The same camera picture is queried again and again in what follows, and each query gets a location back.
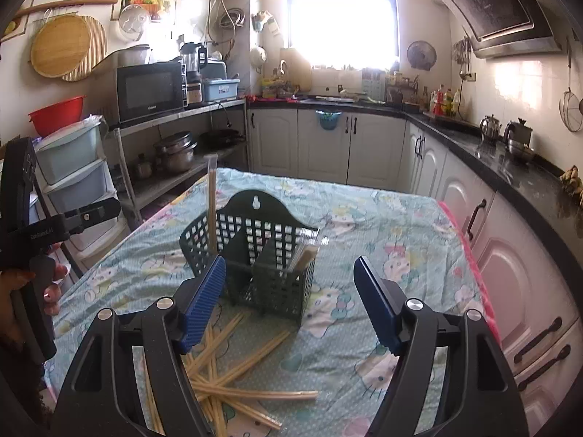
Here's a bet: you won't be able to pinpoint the wire skimmer strainer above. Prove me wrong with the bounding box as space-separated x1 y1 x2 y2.
559 38 582 133

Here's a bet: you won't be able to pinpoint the steel kettle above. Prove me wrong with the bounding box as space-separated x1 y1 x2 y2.
479 114 501 144

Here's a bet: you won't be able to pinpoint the person's left hand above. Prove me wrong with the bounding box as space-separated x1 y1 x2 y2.
1 253 68 364

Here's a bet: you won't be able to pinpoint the red plastic basin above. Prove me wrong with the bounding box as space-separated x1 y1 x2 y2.
29 96 85 137

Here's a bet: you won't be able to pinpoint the blue plastic box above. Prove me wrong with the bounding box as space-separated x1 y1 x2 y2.
203 79 240 103

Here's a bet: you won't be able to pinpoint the diagonal chopsticks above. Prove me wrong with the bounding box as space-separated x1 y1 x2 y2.
192 383 319 401

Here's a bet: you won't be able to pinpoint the round bamboo board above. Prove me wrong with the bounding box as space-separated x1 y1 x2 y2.
30 14 107 82

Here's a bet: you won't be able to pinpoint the steel cooking pot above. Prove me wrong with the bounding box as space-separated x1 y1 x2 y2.
154 131 197 174

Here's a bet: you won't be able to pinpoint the hello kitty tablecloth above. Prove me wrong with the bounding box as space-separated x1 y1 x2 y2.
44 169 495 436

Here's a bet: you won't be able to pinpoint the white kitchen cabinets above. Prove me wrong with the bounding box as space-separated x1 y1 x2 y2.
246 104 582 436

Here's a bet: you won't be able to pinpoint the black countertop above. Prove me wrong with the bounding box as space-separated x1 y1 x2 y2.
245 95 583 278

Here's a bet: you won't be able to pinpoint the metal storage shelf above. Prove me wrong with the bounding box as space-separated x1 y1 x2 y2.
103 99 250 230

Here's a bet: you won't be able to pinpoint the blue hanging cabinet bin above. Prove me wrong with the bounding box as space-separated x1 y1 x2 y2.
315 111 343 131

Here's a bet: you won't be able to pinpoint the chopsticks pair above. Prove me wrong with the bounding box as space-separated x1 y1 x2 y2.
186 313 247 374

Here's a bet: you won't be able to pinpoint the dark green utensil basket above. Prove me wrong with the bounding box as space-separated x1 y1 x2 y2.
179 189 316 324

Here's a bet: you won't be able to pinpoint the long chopsticks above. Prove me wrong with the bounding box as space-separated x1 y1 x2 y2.
208 331 290 388

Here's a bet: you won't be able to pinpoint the black microwave oven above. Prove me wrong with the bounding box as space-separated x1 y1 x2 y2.
91 61 184 125

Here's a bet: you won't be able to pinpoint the dark teapot kettle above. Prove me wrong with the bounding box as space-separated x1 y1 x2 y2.
503 118 535 158

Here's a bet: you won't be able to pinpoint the black blender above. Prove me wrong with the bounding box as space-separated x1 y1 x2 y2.
180 43 208 107

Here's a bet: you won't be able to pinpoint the small wall fan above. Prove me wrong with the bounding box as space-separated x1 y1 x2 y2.
406 40 438 72

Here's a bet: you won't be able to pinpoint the black range hood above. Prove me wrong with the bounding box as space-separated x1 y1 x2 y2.
441 0 561 59

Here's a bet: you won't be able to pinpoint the pastel plastic drawer unit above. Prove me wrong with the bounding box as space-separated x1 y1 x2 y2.
35 115 129 268

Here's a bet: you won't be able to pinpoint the fruit picture on wall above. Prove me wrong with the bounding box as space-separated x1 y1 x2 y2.
111 0 178 21

